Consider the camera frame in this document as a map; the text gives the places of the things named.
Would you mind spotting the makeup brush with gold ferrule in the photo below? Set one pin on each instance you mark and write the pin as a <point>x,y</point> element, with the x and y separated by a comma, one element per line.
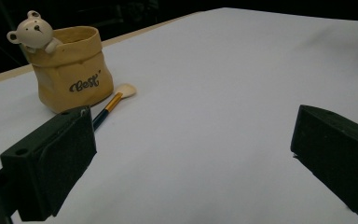
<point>114,102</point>

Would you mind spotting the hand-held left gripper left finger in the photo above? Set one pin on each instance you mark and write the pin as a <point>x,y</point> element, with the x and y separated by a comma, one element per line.
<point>48,158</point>

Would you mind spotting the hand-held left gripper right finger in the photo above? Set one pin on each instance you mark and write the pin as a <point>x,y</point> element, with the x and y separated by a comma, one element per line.
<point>335,149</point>

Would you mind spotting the yellow bag-shaped bear pen holder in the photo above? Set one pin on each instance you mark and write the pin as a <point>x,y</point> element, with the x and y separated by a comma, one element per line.
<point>74,71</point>

